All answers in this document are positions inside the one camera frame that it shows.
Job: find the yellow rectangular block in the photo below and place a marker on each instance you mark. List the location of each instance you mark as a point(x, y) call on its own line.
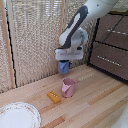
point(53, 96)

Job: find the pink vase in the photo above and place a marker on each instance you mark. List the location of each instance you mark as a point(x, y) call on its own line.
point(68, 88)

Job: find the white grey Franka robot arm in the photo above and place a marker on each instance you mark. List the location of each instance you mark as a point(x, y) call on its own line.
point(83, 18)

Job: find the dark brown drawer cabinet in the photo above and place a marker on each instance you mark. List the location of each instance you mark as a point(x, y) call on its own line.
point(110, 46)

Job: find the white floral rim plate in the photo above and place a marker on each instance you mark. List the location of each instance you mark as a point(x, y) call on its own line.
point(18, 116)

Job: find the pale grey round object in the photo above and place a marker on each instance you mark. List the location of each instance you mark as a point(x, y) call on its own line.
point(122, 119)

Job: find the bright blue vase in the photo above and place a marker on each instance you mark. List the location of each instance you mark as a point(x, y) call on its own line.
point(64, 67)

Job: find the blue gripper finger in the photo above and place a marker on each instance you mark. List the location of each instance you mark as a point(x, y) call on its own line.
point(68, 62)

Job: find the beige bamboo screen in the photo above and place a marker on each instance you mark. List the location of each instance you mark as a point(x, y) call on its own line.
point(33, 40)

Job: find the wooden post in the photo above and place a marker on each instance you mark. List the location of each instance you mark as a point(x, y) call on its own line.
point(7, 43)

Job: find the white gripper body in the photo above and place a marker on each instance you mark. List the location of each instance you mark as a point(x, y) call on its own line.
point(69, 53)

